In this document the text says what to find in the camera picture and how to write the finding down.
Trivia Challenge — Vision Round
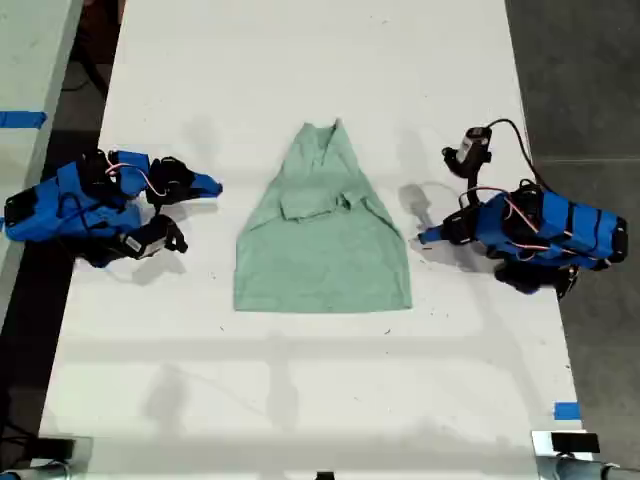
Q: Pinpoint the pale green T-shirt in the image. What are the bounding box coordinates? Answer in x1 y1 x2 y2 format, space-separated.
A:
231 117 414 314

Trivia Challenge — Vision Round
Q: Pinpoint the long blue tape strip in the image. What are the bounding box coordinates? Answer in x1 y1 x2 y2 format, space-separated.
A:
0 110 49 131

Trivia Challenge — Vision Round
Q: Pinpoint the white side table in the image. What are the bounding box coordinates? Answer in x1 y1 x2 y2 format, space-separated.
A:
0 0 85 324

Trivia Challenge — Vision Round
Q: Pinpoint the short blue tape strip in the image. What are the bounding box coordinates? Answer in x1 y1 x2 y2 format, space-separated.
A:
553 400 583 422

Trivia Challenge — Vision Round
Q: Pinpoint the small black box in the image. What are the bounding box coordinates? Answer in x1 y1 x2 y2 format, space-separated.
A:
35 436 77 460
550 432 601 456

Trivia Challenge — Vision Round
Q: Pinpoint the grey metal tube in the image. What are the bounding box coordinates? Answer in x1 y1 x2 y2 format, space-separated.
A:
0 461 72 480
553 456 640 480

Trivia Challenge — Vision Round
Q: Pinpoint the red and white servo wire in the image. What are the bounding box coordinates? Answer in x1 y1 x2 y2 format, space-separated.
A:
458 185 544 237
105 151 169 199

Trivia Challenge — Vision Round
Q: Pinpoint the black camera stalk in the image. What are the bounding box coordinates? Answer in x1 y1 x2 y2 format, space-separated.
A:
464 167 484 209

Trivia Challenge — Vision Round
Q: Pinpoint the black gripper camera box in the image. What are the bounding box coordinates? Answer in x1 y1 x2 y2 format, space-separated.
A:
118 214 190 262
441 126 494 177

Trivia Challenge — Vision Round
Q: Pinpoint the black camera cable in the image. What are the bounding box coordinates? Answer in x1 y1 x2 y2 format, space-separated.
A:
485 117 550 194

